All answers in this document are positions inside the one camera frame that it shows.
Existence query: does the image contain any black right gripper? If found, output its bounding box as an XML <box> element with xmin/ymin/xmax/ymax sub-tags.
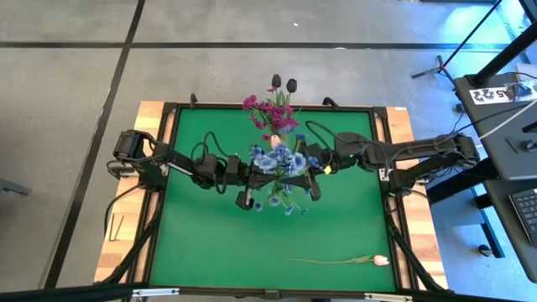
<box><xmin>286</xmin><ymin>143</ymin><xmax>337</xmax><ymax>203</ymax></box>

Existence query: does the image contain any thick black pole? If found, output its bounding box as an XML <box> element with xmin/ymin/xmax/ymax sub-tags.
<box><xmin>472</xmin><ymin>20</ymin><xmax>537</xmax><ymax>88</ymax></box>

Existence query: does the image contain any black keyboard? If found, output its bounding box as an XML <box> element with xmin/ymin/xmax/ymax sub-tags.
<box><xmin>508</xmin><ymin>187</ymin><xmax>537</xmax><ymax>248</ymax></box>

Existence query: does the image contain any silver metal bracket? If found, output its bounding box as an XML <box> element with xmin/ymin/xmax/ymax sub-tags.
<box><xmin>132</xmin><ymin>287</ymin><xmax>180</xmax><ymax>298</ymax></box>
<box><xmin>363</xmin><ymin>292</ymin><xmax>414</xmax><ymax>302</ymax></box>

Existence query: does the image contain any small pink tulip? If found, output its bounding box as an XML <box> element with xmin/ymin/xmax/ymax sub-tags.
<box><xmin>289</xmin><ymin>253</ymin><xmax>390</xmax><ymax>267</ymax></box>

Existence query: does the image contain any dark grey desk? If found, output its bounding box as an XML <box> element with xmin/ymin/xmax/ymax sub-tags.
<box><xmin>454</xmin><ymin>73</ymin><xmax>537</xmax><ymax>284</ymax></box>

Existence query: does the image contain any purple artificial flower bunch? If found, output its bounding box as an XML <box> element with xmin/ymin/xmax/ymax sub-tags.
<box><xmin>242</xmin><ymin>86</ymin><xmax>278</xmax><ymax>131</ymax></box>
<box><xmin>262</xmin><ymin>102</ymin><xmax>301</xmax><ymax>142</ymax></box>

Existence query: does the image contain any black desk device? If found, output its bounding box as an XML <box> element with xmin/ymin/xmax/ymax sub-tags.
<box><xmin>505</xmin><ymin>136</ymin><xmax>537</xmax><ymax>154</ymax></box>

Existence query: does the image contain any black tripod stand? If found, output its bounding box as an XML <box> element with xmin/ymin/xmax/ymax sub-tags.
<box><xmin>410</xmin><ymin>0</ymin><xmax>504</xmax><ymax>81</ymax></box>

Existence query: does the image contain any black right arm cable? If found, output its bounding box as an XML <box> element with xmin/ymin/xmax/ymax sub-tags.
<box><xmin>304</xmin><ymin>119</ymin><xmax>352</xmax><ymax>147</ymax></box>

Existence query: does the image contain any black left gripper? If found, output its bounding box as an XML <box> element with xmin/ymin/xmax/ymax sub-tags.
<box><xmin>225</xmin><ymin>154</ymin><xmax>282</xmax><ymax>211</ymax></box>

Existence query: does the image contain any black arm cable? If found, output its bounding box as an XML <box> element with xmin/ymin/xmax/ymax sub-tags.
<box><xmin>304</xmin><ymin>119</ymin><xmax>352</xmax><ymax>147</ymax></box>
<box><xmin>190</xmin><ymin>130</ymin><xmax>231</xmax><ymax>160</ymax></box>

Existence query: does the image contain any blue artificial flower bunch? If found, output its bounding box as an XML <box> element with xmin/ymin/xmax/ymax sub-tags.
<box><xmin>248</xmin><ymin>142</ymin><xmax>321</xmax><ymax>178</ymax></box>
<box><xmin>251</xmin><ymin>182</ymin><xmax>310</xmax><ymax>218</ymax></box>

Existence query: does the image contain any green table mat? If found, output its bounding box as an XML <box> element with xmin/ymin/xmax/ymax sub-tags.
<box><xmin>149</xmin><ymin>107</ymin><xmax>398</xmax><ymax>294</ymax></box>

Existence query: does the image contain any white printed label sheet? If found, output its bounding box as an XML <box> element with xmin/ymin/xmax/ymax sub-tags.
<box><xmin>468</xmin><ymin>86</ymin><xmax>521</xmax><ymax>106</ymax></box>

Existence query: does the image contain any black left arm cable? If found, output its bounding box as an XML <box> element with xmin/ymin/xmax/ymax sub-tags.
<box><xmin>190</xmin><ymin>130</ymin><xmax>231</xmax><ymax>160</ymax></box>

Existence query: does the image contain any white cable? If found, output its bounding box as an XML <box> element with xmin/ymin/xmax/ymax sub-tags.
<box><xmin>477</xmin><ymin>98</ymin><xmax>537</xmax><ymax>140</ymax></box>

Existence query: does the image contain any grey furniture foot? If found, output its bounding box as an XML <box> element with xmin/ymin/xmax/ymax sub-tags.
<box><xmin>0</xmin><ymin>177</ymin><xmax>33</xmax><ymax>196</ymax></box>

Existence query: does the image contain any black aluminium table frame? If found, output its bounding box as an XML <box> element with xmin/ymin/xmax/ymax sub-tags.
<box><xmin>0</xmin><ymin>100</ymin><xmax>450</xmax><ymax>302</ymax></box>

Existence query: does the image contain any black artificial tulip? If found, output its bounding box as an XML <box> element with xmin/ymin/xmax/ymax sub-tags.
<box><xmin>284</xmin><ymin>77</ymin><xmax>300</xmax><ymax>108</ymax></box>
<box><xmin>270</xmin><ymin>73</ymin><xmax>283</xmax><ymax>106</ymax></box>

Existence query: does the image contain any white box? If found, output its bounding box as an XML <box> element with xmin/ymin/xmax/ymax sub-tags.
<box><xmin>514</xmin><ymin>62</ymin><xmax>537</xmax><ymax>83</ymax></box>

